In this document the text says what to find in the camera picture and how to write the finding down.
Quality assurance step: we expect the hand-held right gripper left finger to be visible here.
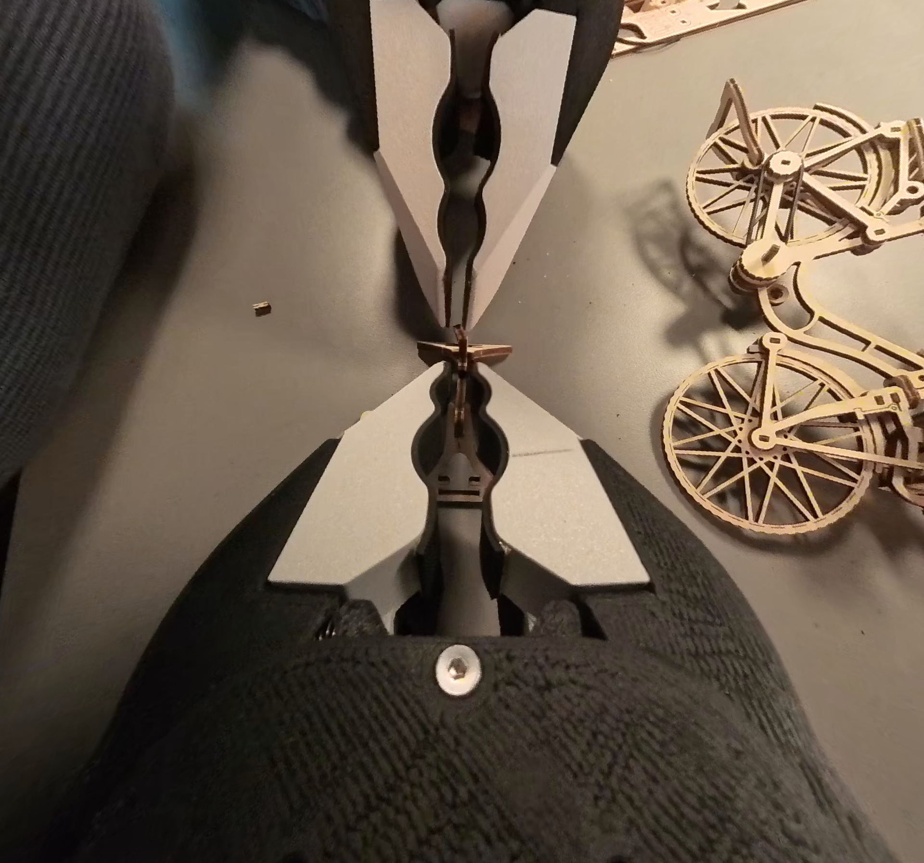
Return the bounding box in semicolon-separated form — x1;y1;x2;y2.
266;362;443;635

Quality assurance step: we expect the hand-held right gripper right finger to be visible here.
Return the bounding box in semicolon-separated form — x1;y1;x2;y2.
473;363;654;635

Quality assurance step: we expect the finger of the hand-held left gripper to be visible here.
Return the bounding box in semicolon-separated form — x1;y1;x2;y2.
369;0;457;331
461;6;580;331

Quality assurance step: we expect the wooden bicycle model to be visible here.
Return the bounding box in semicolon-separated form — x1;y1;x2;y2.
663;78;924;535

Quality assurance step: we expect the person's upper body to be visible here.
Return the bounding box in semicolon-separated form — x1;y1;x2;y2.
0;0;178;489

